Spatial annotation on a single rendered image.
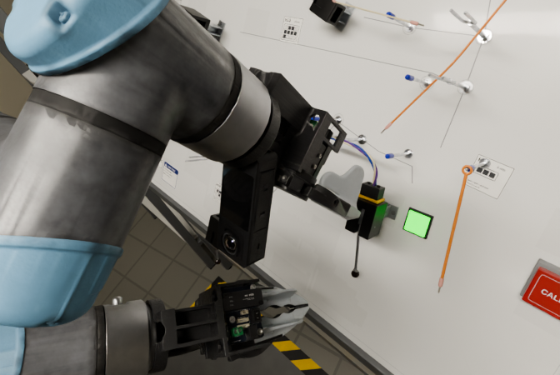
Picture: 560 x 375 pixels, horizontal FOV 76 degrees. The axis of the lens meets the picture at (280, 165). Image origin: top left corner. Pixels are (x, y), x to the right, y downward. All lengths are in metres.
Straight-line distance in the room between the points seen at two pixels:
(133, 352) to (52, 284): 0.20
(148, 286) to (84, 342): 1.71
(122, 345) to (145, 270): 1.77
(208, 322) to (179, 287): 1.60
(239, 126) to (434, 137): 0.41
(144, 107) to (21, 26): 0.06
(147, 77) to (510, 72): 0.50
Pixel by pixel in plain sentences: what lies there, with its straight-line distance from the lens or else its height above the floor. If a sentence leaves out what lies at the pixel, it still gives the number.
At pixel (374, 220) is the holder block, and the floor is 1.13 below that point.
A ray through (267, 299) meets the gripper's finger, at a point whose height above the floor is 1.17.
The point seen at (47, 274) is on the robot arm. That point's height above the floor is 1.49.
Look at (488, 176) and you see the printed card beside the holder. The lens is 0.60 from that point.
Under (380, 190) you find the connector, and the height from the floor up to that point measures 1.16.
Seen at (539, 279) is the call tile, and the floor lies 1.11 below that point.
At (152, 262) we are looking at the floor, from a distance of 2.16.
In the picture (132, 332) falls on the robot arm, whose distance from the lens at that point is 0.40.
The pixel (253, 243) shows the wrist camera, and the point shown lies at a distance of 0.33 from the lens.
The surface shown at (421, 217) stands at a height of 1.09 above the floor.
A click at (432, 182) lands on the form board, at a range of 0.62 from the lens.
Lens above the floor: 1.62
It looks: 47 degrees down
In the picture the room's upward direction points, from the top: 20 degrees counter-clockwise
